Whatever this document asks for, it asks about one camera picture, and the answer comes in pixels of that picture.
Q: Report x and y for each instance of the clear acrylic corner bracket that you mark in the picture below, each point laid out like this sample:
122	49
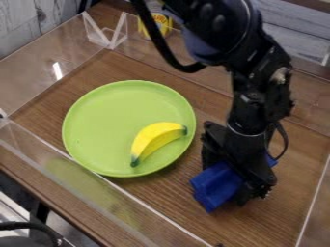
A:
107	37

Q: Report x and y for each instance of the blue plastic block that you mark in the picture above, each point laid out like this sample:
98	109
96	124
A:
215	185

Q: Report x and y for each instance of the yellow labelled tin can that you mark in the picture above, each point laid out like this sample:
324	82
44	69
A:
163	22

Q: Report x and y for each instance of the green plate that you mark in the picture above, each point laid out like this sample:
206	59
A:
104	119

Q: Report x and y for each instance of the black metal stand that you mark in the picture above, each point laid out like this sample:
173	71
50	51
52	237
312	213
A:
23	232

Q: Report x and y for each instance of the yellow toy banana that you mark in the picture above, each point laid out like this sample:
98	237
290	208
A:
151	138

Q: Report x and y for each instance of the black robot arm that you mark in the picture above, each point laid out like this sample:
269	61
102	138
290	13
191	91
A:
225	36

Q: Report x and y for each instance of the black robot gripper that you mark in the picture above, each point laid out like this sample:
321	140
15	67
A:
245	152

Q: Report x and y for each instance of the clear acrylic front wall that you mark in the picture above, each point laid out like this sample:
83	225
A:
98	207

